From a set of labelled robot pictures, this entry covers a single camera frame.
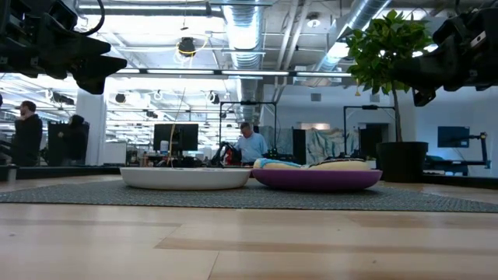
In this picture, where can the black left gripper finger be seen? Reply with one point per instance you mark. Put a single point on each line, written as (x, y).
(97, 72)
(70, 46)

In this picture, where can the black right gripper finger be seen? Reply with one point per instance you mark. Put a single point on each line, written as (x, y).
(428, 70)
(423, 97)

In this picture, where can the large chocolate iced donut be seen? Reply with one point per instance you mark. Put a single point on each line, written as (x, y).
(342, 165)

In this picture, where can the large light blue donut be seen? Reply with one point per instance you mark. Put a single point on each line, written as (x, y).
(272, 164)

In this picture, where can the green leafy plant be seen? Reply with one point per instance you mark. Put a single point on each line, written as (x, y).
(381, 46)

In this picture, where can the black plant pot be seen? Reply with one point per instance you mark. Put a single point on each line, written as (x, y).
(402, 161)

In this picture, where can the black robot workstation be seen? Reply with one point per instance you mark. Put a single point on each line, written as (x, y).
(447, 165)

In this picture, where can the person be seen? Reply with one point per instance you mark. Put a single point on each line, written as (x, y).
(28, 136)
(252, 147)
(74, 142)

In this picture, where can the marbled room divider panel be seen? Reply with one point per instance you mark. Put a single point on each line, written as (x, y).
(330, 145)

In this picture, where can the black computer monitor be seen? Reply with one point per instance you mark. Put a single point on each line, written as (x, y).
(183, 137)

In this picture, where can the dark grey woven placemat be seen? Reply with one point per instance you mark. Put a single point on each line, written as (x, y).
(116, 196)

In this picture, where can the purple round plate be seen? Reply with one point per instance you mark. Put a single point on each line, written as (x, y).
(317, 180)

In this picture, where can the LED light bar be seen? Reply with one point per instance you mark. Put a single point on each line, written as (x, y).
(233, 72)

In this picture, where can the white round plate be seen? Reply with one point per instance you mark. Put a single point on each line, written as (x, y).
(184, 179)

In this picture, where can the red black backpack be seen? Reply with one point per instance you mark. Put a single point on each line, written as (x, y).
(229, 155)

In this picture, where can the blue wall screen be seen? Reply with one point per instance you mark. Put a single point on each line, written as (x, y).
(453, 136)

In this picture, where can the black camera rig frame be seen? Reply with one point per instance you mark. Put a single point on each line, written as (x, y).
(345, 128)
(220, 124)

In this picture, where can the silver spiral air duct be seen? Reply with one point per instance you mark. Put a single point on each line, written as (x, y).
(362, 15)
(245, 39)

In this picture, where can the overhead camera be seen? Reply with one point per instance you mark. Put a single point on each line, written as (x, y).
(186, 46)

